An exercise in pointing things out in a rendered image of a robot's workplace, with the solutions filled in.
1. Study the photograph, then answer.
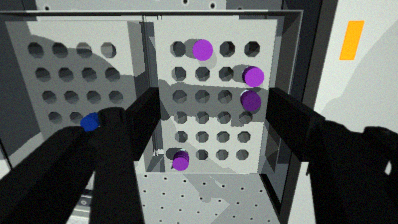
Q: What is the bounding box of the white sealed well plate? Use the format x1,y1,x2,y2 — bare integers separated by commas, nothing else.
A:
67,205,90,224

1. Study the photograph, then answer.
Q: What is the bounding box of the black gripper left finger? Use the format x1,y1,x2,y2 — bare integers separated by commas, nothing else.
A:
0,87,161,224

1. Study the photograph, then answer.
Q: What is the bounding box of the blue cylinder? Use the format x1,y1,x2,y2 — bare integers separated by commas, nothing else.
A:
80,112,100,131

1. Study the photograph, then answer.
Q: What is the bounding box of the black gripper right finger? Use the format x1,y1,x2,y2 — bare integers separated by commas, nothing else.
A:
265,87,398,224

